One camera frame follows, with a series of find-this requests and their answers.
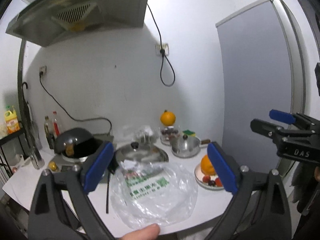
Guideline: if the dark red cherry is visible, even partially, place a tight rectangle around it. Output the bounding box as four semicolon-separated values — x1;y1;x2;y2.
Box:
208;180;216;186

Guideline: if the person's fingertip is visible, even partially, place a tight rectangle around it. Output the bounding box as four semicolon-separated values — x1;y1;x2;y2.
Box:
121;224;160;240

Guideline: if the grey vertical pipe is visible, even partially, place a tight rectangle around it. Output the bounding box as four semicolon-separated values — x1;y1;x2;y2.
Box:
17;40;44;170

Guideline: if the red strawberry on plate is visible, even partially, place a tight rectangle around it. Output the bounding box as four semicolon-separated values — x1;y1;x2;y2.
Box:
202;175;211;183

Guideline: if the orange on plate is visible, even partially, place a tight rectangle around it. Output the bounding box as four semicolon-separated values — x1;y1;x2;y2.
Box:
200;154;216;176

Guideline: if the grey refrigerator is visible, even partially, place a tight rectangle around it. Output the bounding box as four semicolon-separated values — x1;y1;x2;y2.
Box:
216;0;306;176

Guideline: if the white fruit plate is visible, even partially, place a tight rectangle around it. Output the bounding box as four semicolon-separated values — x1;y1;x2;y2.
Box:
194;164;224;191

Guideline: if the red capped sauce bottle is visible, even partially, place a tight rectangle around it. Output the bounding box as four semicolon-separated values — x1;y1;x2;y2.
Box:
53;111;61;137

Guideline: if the dark oil bottle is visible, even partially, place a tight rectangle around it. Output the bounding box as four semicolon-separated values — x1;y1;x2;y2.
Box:
44;116;55;150

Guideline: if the clear printed plastic bag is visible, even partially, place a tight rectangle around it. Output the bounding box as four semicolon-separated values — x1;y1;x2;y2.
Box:
110;160;198;229

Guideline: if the green yellow sponge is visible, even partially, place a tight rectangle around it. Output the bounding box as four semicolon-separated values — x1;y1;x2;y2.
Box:
182;129;196;137

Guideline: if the large steel wok lid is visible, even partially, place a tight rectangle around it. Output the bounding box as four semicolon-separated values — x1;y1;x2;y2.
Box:
115;141;169;163

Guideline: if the steel saucepan with lid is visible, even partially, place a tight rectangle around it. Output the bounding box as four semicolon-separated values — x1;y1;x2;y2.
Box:
170;134;211;158

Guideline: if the yellow detergent bottle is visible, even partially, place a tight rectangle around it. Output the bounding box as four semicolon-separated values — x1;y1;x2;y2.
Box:
4;106;20;134

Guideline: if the orange on cherry box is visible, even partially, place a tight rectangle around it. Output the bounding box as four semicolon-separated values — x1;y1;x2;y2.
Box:
160;110;176;126

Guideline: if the steel range hood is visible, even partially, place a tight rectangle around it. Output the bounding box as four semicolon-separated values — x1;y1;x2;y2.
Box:
6;0;148;47

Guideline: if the black wok wooden handle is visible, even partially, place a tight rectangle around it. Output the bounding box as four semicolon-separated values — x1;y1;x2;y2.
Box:
54;127;103;159

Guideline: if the black power cable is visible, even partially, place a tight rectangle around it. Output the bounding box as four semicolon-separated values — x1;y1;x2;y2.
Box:
38;71;113;136

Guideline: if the white wall socket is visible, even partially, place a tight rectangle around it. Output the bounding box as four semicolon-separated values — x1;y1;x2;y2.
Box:
155;43;169;56

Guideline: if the left wall socket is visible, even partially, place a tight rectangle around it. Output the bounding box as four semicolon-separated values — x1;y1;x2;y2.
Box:
39;66;47;77

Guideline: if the hanging black looped cable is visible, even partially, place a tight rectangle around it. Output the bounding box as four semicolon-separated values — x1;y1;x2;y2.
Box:
146;3;176;87

